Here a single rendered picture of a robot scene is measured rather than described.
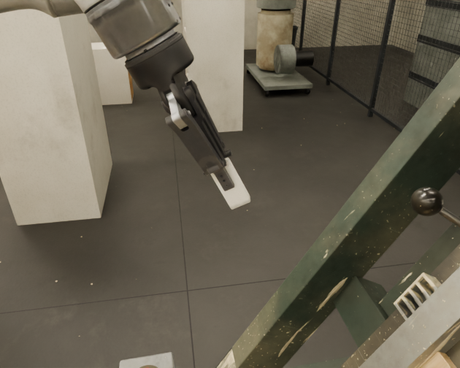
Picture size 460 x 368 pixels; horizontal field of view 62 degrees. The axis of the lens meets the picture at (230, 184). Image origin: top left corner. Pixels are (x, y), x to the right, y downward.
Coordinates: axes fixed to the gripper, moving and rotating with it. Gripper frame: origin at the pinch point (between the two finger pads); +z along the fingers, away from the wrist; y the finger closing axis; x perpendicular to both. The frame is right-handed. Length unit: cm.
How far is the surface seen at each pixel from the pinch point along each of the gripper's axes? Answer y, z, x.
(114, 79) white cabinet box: 457, 21, 183
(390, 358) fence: -8.9, 32.5, -10.3
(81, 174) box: 193, 44, 141
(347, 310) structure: 8.5, 40.6, -6.0
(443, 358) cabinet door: -11.6, 31.5, -17.0
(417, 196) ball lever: -4.3, 10.0, -21.4
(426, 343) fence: -10.4, 29.4, -15.7
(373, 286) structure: 12.0, 40.4, -12.4
